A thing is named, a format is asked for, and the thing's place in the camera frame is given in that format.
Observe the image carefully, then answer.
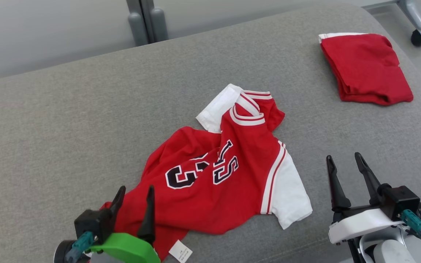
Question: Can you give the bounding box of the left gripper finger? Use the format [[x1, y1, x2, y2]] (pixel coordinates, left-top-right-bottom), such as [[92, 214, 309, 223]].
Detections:
[[103, 186, 126, 220], [137, 184, 156, 244]]

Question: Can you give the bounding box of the grey frame leg with caster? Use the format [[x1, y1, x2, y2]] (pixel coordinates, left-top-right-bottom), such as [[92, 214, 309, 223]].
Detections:
[[362, 0, 421, 47]]

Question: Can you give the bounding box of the teal left camera cable plug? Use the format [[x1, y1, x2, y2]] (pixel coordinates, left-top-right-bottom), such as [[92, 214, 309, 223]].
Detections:
[[65, 231, 97, 263]]

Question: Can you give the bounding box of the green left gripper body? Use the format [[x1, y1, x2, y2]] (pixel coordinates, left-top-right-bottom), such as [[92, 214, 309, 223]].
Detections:
[[90, 218, 161, 263]]

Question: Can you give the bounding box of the red jersey with number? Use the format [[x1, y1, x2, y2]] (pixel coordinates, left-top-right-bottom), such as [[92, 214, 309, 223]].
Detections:
[[318, 32, 414, 107]]

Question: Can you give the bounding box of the red and white jersey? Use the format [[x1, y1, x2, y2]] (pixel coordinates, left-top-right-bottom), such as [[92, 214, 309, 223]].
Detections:
[[101, 83, 313, 263]]

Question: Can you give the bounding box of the grey partition post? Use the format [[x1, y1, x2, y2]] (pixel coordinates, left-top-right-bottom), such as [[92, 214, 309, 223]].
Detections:
[[141, 0, 169, 43], [126, 0, 149, 47]]

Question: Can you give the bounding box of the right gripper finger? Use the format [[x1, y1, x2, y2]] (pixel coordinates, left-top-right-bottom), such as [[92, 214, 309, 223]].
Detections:
[[354, 152, 383, 206], [326, 155, 352, 212]]

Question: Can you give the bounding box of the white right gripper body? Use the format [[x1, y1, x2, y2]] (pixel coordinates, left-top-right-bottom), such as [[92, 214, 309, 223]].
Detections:
[[328, 203, 405, 245]]

